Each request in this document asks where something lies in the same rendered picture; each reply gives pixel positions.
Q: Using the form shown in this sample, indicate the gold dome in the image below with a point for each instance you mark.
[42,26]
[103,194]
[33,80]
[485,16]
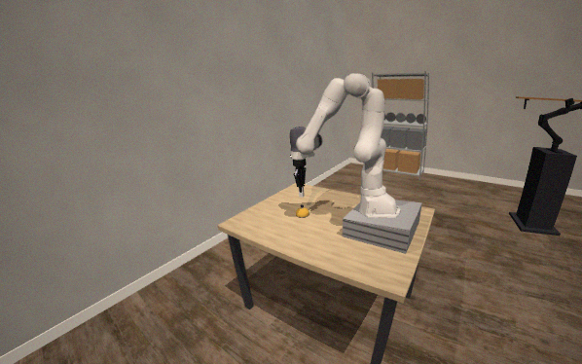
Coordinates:
[302,212]

